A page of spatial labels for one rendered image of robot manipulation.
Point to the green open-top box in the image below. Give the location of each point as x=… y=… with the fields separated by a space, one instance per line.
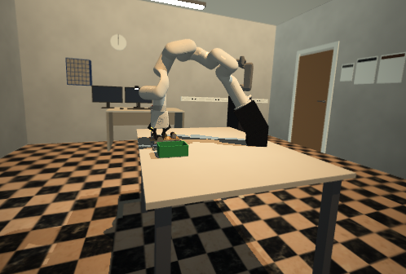
x=172 y=149

